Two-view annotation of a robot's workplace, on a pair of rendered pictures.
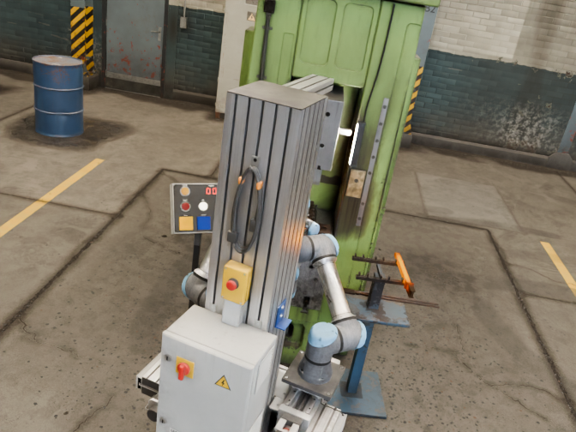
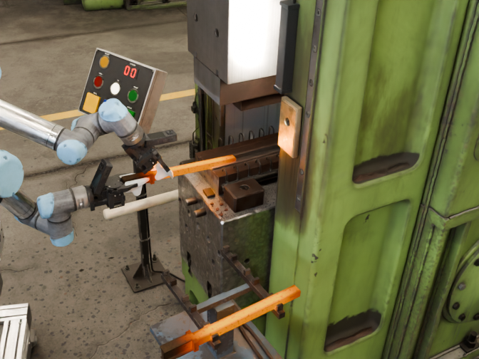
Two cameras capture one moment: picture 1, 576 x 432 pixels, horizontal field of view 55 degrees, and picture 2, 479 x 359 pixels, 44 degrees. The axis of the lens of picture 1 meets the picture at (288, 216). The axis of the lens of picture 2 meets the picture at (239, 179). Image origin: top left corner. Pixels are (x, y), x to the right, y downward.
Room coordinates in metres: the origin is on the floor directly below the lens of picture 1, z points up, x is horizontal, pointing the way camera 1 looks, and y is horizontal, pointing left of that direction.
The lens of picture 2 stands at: (2.20, -1.65, 2.14)
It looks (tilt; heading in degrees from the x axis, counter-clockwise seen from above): 34 degrees down; 60
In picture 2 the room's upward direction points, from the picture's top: 2 degrees clockwise
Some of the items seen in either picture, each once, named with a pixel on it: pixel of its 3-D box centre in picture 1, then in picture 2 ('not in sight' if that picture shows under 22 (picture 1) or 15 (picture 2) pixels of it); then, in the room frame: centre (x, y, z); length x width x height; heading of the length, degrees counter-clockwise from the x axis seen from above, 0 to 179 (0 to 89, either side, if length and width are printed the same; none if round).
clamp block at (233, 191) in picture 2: (323, 232); (244, 195); (3.05, -0.23, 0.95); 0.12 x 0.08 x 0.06; 179
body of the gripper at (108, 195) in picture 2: not in sight; (105, 193); (2.61, -0.07, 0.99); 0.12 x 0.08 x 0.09; 179
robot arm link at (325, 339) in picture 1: (322, 341); not in sight; (1.93, -0.23, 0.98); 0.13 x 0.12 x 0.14; 121
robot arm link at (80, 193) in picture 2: not in sight; (80, 198); (2.53, -0.07, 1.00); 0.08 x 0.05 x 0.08; 89
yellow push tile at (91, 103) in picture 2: (186, 223); (92, 103); (2.76, 0.55, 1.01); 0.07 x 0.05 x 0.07; 114
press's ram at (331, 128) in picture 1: (319, 124); (271, 1); (3.20, -0.09, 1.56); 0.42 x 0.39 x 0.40; 179
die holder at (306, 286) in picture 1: (298, 253); (262, 220); (3.21, -0.11, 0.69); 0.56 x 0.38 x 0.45; 179
